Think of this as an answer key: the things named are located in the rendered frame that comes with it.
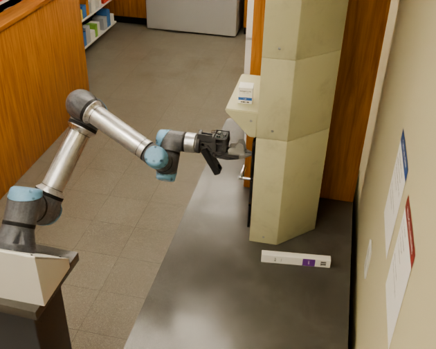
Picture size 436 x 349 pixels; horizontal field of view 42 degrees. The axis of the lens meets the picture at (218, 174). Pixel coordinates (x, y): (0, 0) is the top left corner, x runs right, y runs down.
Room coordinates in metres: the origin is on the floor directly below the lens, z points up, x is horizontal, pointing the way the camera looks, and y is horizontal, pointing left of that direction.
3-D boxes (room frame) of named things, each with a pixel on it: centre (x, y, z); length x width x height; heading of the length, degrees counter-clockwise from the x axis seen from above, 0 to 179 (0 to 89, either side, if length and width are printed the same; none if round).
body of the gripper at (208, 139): (1.81, 0.02, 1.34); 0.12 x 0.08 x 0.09; 78
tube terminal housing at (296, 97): (1.87, -0.29, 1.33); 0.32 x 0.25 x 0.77; 168
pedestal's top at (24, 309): (1.53, 0.72, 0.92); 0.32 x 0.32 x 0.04; 76
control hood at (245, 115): (1.91, -0.11, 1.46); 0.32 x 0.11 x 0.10; 168
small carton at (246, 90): (1.83, -0.09, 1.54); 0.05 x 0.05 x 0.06; 82
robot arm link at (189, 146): (1.83, 0.10, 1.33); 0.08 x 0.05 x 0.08; 168
